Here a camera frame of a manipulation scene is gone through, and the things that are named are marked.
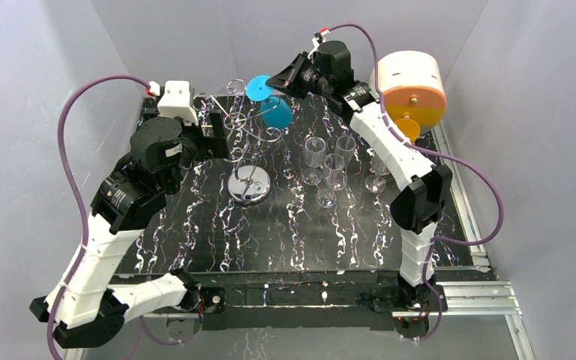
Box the blue plastic wine glass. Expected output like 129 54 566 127
245 75 293 129

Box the clear champagne flute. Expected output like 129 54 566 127
334 135 356 167

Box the clear wine glass front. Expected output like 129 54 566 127
316 154 347 209

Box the clear wine glass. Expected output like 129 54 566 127
316 154 347 209
301 136 327 186
364 154 390 194

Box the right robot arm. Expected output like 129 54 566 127
266 40 453 308

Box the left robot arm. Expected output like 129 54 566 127
30 111 229 349

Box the chrome wine glass rack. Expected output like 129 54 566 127
191 79 282 206

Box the clear wine glass left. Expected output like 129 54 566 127
301 136 327 186

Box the clear wine glass right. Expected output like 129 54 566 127
364 154 390 194

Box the white orange cylindrical appliance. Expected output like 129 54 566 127
369 50 447 135

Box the orange plastic goblet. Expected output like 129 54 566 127
394 118 421 143

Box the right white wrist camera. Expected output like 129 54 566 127
307 27 330 59

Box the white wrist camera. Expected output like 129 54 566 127
147 80 199 126
307 27 330 59

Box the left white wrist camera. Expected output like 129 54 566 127
147 80 199 126

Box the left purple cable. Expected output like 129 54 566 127
44 74 190 360

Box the purple cable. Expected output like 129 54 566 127
319 23 506 343
44 74 190 360

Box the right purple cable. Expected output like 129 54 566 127
319 23 506 343

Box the aluminium rail frame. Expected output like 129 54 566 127
64 121 538 360

